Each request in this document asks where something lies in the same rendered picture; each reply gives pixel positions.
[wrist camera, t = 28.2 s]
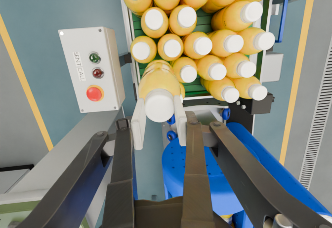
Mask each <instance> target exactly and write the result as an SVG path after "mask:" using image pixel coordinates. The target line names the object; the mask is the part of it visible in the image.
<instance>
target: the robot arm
mask: <svg viewBox="0 0 332 228"><path fill-rule="evenodd" d="M173 97H174V114H175V121H176V126H177V132H178V138H179V143H180V145H181V146H186V157H185V174H184V182H183V196H176V197H173V198H170V199H167V200H164V201H160V202H157V201H151V200H144V199H141V200H138V194H137V181H136V168H135V156H134V149H136V150H141V149H142V148H143V141H144V132H145V124H146V113H145V108H144V106H145V104H144V99H143V98H139V99H138V101H137V104H136V107H135V110H134V113H133V116H126V117H125V118H120V119H117V120H116V121H115V125H116V132H115V133H113V134H108V132H107V131H99V132H97V133H95V134H94V135H93V136H92V137H91V139H90V140H89V141H88V142H87V144H86V145H85V146H84V147H83V148H82V150H81V151H80V152H79V153H78V155H77V156H76V157H75V158H74V160H73V161H72V162H71V163H70V165H69V166H68V167H67V168H66V170H65V171H64V172H63V173H62V175H61V176H60V177H59V178H58V179H57V181H56V182H55V183H54V184H53V186H52V187H51V188H50V189H49V191H48V192H47V193H46V194H45V196H44V197H43V198H42V199H41V200H40V202H39V203H38V204H37V205H36V207H35V208H34V209H33V210H32V212H31V213H30V214H29V215H28V217H26V218H25V219H24V220H23V221H22V222H16V221H11V222H10V224H9V225H8V226H7V228H79V227H80V225H81V223H82V221H83V219H84V217H85V215H86V213H87V211H88V209H89V207H90V204H91V202H92V200H93V198H94V196H95V194H96V192H97V190H98V188H99V186H100V184H101V182H102V180H103V178H104V175H105V173H106V171H107V169H108V167H109V165H110V163H111V161H112V159H113V164H112V173H111V182H110V183H109V184H108V185H107V191H106V198H105V206H104V213H103V221H102V225H101V226H100V227H99V228H233V227H232V226H230V225H229V224H228V223H227V222H226V221H225V220H223V219H222V218H221V217H220V216H219V215H218V214H217V213H215V212H214V211H213V209H212V201H211V193H210V185H209V177H208V175H207V167H206V158H205V150H204V146H207V147H209V149H210V151H211V153H212V155H213V157H214V158H215V160H216V162H217V164H218V165H219V167H220V169H221V171H222V172H223V174H224V176H225V178H226V179H227V181H228V183H229V185H230V187H231V188H232V190H233V192H234V194H235V195H236V197H237V199H238V201H239V202H240V204H241V206H242V208H243V209H244V211H245V213H246V215H247V216H248V218H249V220H250V222H251V223H252V225H253V226H254V228H332V223H331V222H329V221H328V220H326V219H325V218H324V217H322V216H321V215H319V214H318V213H316V212H315V211H314V210H312V209H311V208H309V207H308V206H306V205H305V204H304V203H302V202H301V201H299V200H298V199H296V198H295V197H294V196H292V195H291V194H289V193H288V192H287V191H286V190H285V189H284V188H283V187H282V186H281V185H280V184H279V182H278V181H277V180H276V179H275V178H274V177H273V176H272V175H271V174H270V173H269V172H268V171H267V170H266V169H265V167H264V166H263V165H262V164H261V163H260V162H259V161H258V160H257V159H256V158H255V157H254V156H253V155H252V153H251V152H250V151H249V150H248V149H247V148H246V147H245V146H244V145H243V144H242V143H241V142H240V141H239V140H238V138H237V137H236V136H235V135H234V134H233V133H232V132H231V131H230V130H229V129H228V128H227V127H226V126H225V125H224V123H222V122H220V121H213V122H210V124H209V126H206V125H202V124H201V122H200V121H199V120H198V119H197V117H196V115H195V113H194V112H193V111H184V108H183V105H182V102H181V99H180V96H179V95H175V96H173ZM133 146H134V147H133Z"/></svg>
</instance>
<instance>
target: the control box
mask: <svg viewBox="0 0 332 228"><path fill-rule="evenodd" d="M58 33H59V36H60V40H61V44H62V47H63V50H64V54H65V58H66V61H67V65H68V68H69V72H70V76H71V79H72V83H73V87H74V90H75V94H76V97H77V101H78V105H79V108H80V112H81V113H86V112H98V111H110V110H119V108H120V106H121V104H122V103H123V101H124V99H125V91H124V85H123V79H122V73H121V67H120V61H119V55H118V49H117V43H116V37H115V31H114V30H113V29H109V28H105V27H102V26H101V27H88V28H75V29H63V30H58ZM74 53H75V54H76V55H78V56H75V55H74ZM92 53H96V54H97V55H98V56H99V61H98V62H97V63H93V62H91V61H90V60H89V56H90V54H92ZM78 58H79V59H78ZM77 60H78V61H77ZM76 61H77V62H76ZM79 61H80V62H79ZM80 63H81V65H79V64H80ZM79 68H80V69H79ZM97 68H98V69H100V70H101V71H102V76H101V77H100V78H96V77H94V76H93V74H92V72H93V70H94V69H97ZM78 69H79V70H78ZM80 72H81V73H83V74H81V73H80ZM80 76H81V77H80ZM83 78H84V79H83ZM91 87H95V88H98V89H99V90H100V91H101V93H102V97H101V99H100V100H99V101H91V100H89V99H88V97H87V95H86V92H87V90H88V89H89V88H91Z"/></svg>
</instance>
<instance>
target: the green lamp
mask: <svg viewBox="0 0 332 228"><path fill-rule="evenodd" d="M89 60H90V61H91V62H93V63H97V62H98V61H99V56H98V55H97V54H96V53H92V54H90V56H89Z"/></svg>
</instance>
